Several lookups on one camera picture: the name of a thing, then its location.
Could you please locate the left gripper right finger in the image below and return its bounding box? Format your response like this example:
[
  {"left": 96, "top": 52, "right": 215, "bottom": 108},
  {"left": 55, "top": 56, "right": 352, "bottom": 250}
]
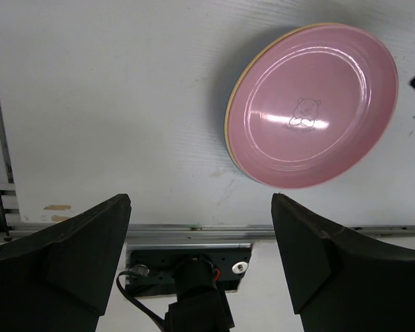
[{"left": 271, "top": 194, "right": 415, "bottom": 331}]

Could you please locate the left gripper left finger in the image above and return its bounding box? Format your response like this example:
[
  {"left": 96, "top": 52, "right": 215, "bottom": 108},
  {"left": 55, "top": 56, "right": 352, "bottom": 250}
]
[{"left": 0, "top": 194, "right": 131, "bottom": 331}]

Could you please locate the pink plate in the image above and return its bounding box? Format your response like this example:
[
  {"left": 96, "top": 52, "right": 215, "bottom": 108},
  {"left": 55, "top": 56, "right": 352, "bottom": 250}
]
[{"left": 230, "top": 24, "right": 399, "bottom": 189}]

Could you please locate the yellow-orange plate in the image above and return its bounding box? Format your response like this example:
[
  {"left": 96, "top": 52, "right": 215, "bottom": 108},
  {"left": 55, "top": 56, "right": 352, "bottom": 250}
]
[{"left": 223, "top": 22, "right": 338, "bottom": 168}]

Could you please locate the blue plate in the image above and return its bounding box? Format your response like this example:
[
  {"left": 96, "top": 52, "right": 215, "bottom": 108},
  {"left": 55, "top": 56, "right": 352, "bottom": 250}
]
[{"left": 230, "top": 95, "right": 260, "bottom": 183}]

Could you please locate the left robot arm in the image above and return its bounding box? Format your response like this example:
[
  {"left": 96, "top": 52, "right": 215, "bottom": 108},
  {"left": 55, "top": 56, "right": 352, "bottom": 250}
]
[{"left": 0, "top": 194, "right": 415, "bottom": 331}]

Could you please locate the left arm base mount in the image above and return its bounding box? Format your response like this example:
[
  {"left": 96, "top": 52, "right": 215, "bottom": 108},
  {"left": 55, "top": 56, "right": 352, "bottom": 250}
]
[{"left": 125, "top": 244, "right": 252, "bottom": 297}]

